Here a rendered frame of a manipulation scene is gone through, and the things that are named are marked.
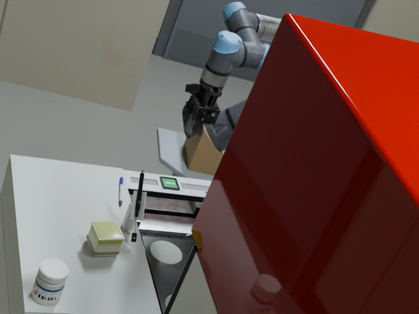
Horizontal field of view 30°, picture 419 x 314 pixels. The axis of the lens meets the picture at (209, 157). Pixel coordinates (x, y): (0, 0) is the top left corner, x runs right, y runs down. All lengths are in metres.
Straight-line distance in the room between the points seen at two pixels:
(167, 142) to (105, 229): 0.92
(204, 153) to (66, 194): 0.70
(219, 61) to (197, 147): 0.65
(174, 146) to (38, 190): 0.81
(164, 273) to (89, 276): 0.28
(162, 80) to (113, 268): 3.19
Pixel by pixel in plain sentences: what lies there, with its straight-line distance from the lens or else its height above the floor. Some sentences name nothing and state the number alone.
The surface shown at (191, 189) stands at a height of 0.96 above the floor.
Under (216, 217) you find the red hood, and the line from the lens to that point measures 1.76.
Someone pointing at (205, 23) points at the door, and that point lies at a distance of 5.38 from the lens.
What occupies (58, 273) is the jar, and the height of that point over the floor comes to 1.06.
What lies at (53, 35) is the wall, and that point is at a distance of 4.49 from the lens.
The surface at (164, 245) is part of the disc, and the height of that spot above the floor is 0.90.
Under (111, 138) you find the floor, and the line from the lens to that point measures 4.41.
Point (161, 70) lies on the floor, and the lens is 5.30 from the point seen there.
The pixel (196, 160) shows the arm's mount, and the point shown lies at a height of 0.87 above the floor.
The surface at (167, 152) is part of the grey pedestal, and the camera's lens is 2.91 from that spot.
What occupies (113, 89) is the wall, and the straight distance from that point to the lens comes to 4.64.
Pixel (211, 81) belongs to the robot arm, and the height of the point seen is 1.37.
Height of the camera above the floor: 2.35
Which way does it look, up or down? 31 degrees down
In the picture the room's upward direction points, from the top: 23 degrees clockwise
